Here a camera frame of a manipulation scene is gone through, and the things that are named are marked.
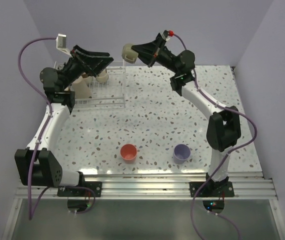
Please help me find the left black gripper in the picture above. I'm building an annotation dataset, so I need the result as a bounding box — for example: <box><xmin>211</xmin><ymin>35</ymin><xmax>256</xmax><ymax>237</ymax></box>
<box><xmin>60</xmin><ymin>45</ymin><xmax>113</xmax><ymax>91</ymax></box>

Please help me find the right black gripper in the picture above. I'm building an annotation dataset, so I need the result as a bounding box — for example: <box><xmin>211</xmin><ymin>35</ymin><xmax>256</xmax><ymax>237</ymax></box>
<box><xmin>130</xmin><ymin>37</ymin><xmax>180</xmax><ymax>75</ymax></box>

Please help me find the aluminium rail frame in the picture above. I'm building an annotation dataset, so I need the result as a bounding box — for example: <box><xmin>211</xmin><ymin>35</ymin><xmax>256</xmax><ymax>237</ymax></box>
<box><xmin>2</xmin><ymin>170</ymin><xmax>285</xmax><ymax>240</ymax></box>

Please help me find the red cup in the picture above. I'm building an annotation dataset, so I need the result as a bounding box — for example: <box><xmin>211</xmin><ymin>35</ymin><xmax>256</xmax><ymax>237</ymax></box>
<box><xmin>120</xmin><ymin>143</ymin><xmax>138</xmax><ymax>164</ymax></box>

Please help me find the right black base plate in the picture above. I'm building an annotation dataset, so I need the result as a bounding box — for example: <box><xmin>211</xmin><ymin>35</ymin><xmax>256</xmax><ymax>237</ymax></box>
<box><xmin>189</xmin><ymin>181</ymin><xmax>235</xmax><ymax>198</ymax></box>

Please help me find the white wire dish rack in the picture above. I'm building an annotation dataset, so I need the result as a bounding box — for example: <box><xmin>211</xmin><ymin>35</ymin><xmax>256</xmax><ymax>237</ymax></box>
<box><xmin>53</xmin><ymin>58</ymin><xmax>127</xmax><ymax>109</ymax></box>

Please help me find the purple cup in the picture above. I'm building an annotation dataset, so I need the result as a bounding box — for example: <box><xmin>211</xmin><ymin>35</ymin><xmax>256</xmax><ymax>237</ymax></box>
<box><xmin>172</xmin><ymin>144</ymin><xmax>191</xmax><ymax>164</ymax></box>

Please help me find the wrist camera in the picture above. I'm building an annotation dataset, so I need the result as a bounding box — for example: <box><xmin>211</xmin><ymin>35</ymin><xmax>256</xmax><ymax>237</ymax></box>
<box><xmin>56</xmin><ymin>33</ymin><xmax>71</xmax><ymax>56</ymax></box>
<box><xmin>160</xmin><ymin>30</ymin><xmax>175</xmax><ymax>42</ymax></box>

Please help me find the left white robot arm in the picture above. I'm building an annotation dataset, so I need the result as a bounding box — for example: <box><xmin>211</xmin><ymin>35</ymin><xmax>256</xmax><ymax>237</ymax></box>
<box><xmin>14</xmin><ymin>45</ymin><xmax>114</xmax><ymax>197</ymax></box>

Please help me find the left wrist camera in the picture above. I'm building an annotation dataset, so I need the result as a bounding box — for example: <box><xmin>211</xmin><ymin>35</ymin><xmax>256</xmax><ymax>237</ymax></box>
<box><xmin>56</xmin><ymin>33</ymin><xmax>71</xmax><ymax>56</ymax></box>

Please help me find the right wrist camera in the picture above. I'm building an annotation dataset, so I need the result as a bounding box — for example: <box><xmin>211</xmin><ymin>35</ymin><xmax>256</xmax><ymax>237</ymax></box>
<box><xmin>160</xmin><ymin>30</ymin><xmax>175</xmax><ymax>42</ymax></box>

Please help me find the small olive mug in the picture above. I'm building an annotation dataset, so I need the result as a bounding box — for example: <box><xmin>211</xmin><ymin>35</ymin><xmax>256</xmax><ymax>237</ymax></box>
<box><xmin>121</xmin><ymin>43</ymin><xmax>139</xmax><ymax>64</ymax></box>

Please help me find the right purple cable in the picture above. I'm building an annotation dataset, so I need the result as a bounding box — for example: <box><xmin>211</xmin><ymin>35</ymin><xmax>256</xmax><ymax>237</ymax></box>
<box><xmin>172</xmin><ymin>32</ymin><xmax>258</xmax><ymax>240</ymax></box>

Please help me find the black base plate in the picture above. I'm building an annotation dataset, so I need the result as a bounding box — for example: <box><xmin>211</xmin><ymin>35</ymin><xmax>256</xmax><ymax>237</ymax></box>
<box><xmin>189</xmin><ymin>181</ymin><xmax>235</xmax><ymax>198</ymax></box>
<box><xmin>57</xmin><ymin>181</ymin><xmax>103</xmax><ymax>198</ymax></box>

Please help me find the beige tall cup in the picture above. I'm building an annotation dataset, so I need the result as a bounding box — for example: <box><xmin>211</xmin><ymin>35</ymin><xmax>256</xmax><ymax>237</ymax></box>
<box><xmin>71</xmin><ymin>76</ymin><xmax>92</xmax><ymax>99</ymax></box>

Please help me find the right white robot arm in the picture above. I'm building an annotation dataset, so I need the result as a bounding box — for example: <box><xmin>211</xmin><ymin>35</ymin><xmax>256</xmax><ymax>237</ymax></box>
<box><xmin>126</xmin><ymin>31</ymin><xmax>241</xmax><ymax>198</ymax></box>

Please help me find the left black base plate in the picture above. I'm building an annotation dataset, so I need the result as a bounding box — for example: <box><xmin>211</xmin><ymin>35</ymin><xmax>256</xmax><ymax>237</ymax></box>
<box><xmin>57</xmin><ymin>181</ymin><xmax>103</xmax><ymax>198</ymax></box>

